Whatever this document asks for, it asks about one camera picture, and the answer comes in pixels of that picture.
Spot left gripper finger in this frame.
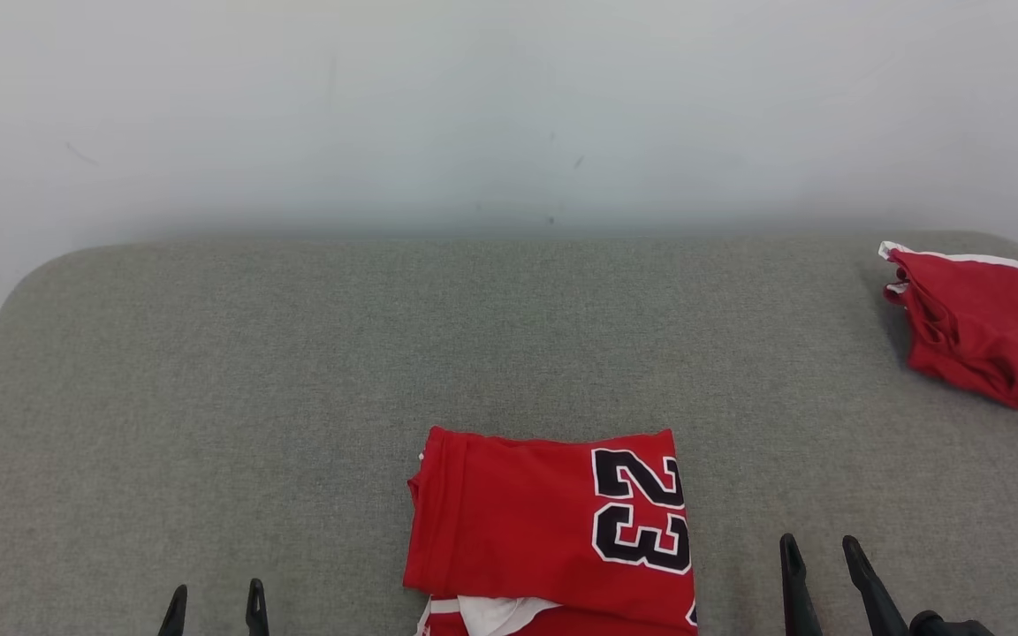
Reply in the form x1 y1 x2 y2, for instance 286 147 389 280
245 578 270 636
158 584 189 636

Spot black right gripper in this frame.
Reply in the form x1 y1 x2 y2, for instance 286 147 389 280
779 533 998 636

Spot red jersey with white sleeves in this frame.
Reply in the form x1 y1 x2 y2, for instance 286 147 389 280
403 427 698 636

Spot red shorts with white stripe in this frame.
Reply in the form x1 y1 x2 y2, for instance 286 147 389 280
878 240 1018 414

